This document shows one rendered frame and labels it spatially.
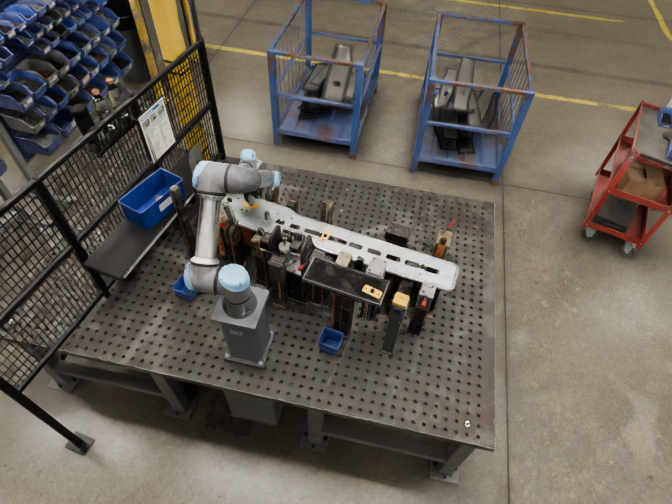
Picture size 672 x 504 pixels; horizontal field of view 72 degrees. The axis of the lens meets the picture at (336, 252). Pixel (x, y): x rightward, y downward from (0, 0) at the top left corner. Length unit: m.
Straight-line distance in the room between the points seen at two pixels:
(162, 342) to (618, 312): 3.15
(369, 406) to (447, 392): 0.39
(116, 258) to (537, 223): 3.27
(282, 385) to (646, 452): 2.28
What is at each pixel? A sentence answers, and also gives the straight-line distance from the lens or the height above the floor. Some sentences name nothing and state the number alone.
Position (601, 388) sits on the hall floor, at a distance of 3.61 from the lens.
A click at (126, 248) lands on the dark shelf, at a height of 1.03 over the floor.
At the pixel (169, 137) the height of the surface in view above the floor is 1.21.
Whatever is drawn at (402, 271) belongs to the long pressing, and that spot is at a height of 1.00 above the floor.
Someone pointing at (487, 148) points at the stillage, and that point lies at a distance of 4.62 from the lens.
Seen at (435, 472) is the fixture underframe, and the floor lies 0.01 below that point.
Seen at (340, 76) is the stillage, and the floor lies 0.50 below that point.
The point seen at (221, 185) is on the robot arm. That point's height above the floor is 1.59.
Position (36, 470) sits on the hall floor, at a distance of 3.33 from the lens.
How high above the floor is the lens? 2.86
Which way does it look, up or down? 51 degrees down
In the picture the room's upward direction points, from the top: 4 degrees clockwise
